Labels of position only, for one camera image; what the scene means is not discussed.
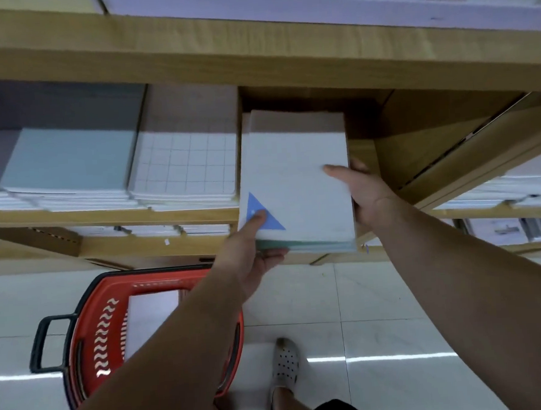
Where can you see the person's right hand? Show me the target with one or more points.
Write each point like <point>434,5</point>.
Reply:
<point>369,194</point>

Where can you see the person's left hand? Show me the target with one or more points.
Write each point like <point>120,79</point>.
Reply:
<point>239,254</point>

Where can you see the person's right thumb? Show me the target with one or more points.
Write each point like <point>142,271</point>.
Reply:
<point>339,174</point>

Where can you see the person's left thumb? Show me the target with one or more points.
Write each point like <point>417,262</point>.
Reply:
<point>255,225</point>

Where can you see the stack of white notebooks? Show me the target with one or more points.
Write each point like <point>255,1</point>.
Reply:
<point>296,182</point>

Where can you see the person's left forearm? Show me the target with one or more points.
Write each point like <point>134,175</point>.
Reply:
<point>156,360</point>

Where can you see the person's right forearm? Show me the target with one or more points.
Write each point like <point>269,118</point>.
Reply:
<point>468,300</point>

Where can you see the row of white notebooks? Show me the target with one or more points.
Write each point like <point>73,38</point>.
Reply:
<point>153,229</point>

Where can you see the stack of grid-cover notebooks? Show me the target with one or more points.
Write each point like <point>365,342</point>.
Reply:
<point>187,148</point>

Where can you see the wooden shelf unit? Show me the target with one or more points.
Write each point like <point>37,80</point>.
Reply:
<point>262,70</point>

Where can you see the grey perforated clog shoe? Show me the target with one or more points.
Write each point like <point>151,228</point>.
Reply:
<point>284,364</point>

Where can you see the white notebook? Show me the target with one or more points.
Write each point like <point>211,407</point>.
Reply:
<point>147,320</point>

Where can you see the pile of white notebooks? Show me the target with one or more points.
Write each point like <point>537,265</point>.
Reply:
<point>502,188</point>

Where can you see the red shopping basket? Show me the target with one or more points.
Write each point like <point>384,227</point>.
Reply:
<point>122,330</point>

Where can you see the person's leg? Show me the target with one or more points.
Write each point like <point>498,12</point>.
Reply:
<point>289,405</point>

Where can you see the white packaged stationery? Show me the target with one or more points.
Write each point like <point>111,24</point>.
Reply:
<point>514,229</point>

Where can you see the stack of light blue notebooks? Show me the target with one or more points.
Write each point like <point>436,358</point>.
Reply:
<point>75,155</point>

